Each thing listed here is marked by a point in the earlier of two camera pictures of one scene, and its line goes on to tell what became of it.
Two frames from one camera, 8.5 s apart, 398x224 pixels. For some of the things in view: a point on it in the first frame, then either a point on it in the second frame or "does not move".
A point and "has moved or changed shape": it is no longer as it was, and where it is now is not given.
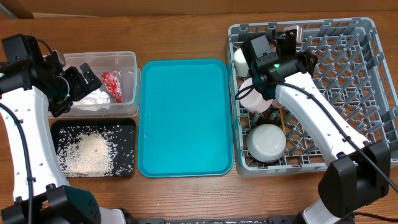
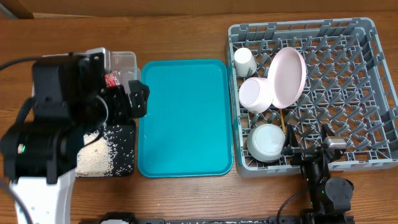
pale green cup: x=240 y=63 does not move
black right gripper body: x=303 y=56 to x=301 y=157
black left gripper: x=81 y=88 to x=122 y=111
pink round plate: x=300 y=32 has moved or changed shape
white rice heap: x=85 y=153 does not move
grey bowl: x=266 y=142 does not move
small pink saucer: x=250 y=99 does not move
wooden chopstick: x=283 y=127 does not move
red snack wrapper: x=112 y=79 does not move
